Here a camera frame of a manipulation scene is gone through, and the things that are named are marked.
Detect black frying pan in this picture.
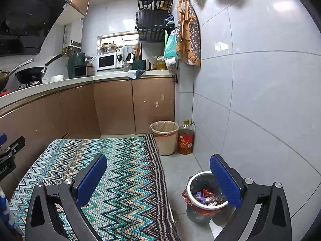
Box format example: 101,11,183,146
15,54,63,87

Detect dark green kettle appliance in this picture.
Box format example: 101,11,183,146
67,52,86,79

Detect zigzag patterned table cloth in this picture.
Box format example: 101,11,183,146
9,134,179,240

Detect teal hanging bag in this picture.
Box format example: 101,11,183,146
164,30,177,59

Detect orange patterned apron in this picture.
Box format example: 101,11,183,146
176,0,201,66

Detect white water heater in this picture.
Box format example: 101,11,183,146
63,19,83,49

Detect brown kitchen cabinets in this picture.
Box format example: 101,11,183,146
1,76,175,198

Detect black range hood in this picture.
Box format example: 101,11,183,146
1,0,67,57

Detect beige waste bin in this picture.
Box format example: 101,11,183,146
150,121,179,156

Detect white small trash bin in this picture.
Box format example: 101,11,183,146
182,171,229,224

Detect purple plastic bag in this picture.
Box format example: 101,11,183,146
193,191,214,205

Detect red snack wrapper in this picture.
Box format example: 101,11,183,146
202,189,215,198

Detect blue white gloved left hand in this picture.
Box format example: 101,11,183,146
0,188,15,230

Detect black dish rack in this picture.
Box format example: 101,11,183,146
135,0,175,43

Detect steel pot with handle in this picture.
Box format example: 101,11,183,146
0,58,34,92

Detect white microwave oven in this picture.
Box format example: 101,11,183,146
94,52,122,72

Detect cooking oil bottle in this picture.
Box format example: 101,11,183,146
177,120,195,154

